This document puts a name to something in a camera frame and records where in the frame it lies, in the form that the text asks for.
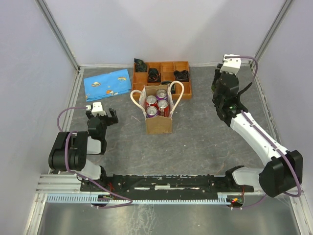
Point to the aluminium frame rail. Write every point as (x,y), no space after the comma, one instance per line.
(58,183)

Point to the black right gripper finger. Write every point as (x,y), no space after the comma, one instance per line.
(217,74)
(244,89)

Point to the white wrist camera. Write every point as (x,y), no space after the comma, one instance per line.
(96,109)
(231,64)

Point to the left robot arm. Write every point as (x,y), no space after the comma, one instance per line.
(72,150)

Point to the black item behind bag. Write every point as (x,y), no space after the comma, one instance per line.
(173,88)

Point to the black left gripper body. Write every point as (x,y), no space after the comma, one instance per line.
(105,120)

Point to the dark packet in tray corner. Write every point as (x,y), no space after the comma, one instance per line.
(140,65)

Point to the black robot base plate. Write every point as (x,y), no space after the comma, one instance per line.
(172,187)

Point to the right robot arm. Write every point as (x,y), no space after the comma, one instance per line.
(283,169)

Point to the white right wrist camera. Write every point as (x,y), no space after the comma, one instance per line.
(231,64)

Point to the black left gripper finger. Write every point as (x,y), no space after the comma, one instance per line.
(89,114)
(113,119)

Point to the wooden compartment tray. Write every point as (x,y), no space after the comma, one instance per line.
(166,76)

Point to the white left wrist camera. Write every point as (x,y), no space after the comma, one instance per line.
(96,109)

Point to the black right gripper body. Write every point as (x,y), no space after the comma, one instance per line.
(223,72)

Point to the blue space-print cloth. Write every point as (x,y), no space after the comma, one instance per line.
(107,85)

